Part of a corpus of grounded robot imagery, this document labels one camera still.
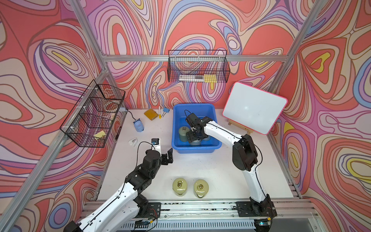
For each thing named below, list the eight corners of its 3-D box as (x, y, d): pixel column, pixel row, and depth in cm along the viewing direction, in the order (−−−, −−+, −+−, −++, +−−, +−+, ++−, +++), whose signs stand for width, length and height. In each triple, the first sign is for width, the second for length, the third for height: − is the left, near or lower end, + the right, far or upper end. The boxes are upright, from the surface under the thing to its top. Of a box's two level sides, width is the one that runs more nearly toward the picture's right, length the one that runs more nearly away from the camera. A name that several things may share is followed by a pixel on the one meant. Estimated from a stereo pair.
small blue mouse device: (139, 133, 107) (135, 125, 100) (136, 130, 110) (132, 122, 102) (145, 129, 110) (142, 121, 103) (142, 126, 112) (139, 118, 105)
